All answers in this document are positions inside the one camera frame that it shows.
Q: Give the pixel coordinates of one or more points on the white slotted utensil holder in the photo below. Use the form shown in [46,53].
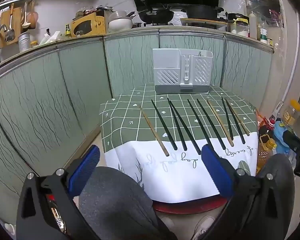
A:
[165,62]

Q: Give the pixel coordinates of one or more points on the white pot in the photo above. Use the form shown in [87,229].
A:
[120,23]

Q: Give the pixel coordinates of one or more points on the clear jar with white powder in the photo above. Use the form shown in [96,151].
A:
[240,31]

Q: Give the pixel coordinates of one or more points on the dark oil bottle red cap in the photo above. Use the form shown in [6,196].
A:
[266,130]

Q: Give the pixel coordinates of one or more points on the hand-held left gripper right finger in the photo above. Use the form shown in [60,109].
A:
[216,172]

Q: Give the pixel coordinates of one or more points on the white plastic packet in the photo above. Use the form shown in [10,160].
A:
[50,38]

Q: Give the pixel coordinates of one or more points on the white pipe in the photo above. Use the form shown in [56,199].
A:
[291,75]

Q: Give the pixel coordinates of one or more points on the plastic jar with yellow lid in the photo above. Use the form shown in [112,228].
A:
[291,115]

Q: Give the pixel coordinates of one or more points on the white shoe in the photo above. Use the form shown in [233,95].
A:
[203,226]

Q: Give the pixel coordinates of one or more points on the pink ladle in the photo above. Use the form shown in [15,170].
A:
[33,17]

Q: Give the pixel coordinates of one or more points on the white wall rack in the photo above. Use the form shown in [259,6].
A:
[15,0]

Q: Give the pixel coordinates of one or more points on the beige ladle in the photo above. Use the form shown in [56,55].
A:
[25,21]

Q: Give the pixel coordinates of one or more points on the yellow microwave oven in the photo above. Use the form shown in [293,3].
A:
[86,26]

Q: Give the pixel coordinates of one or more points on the perforated metal canister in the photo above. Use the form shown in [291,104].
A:
[24,42]

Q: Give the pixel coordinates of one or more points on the wooden cutting board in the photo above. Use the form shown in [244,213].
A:
[17,17]

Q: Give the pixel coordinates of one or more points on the black countertop appliance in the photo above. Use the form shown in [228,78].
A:
[237,17]

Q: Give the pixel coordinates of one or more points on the black cast iron pan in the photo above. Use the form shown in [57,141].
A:
[202,12]

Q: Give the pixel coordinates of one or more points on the metal slotted spatula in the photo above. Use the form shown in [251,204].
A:
[10,33]

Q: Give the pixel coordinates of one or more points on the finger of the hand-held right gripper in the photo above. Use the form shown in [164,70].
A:
[293,140]

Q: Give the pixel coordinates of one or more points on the black wok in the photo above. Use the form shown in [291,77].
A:
[155,15]

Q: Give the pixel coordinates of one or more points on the person's left leg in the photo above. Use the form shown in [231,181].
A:
[115,200]

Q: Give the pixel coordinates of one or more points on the green checked tablecloth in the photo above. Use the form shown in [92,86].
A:
[130,120]

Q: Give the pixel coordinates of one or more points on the white squeeze bottle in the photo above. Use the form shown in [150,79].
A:
[253,26]

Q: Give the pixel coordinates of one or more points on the green glass bottle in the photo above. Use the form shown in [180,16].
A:
[68,31]

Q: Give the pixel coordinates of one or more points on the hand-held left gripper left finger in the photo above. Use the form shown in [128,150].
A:
[83,170]

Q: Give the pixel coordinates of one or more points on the red stool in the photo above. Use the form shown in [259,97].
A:
[190,206]

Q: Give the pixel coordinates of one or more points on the yellow cooking oil bottle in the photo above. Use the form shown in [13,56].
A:
[265,155]

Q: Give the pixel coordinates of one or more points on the bottle with green label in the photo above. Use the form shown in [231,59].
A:
[263,36]

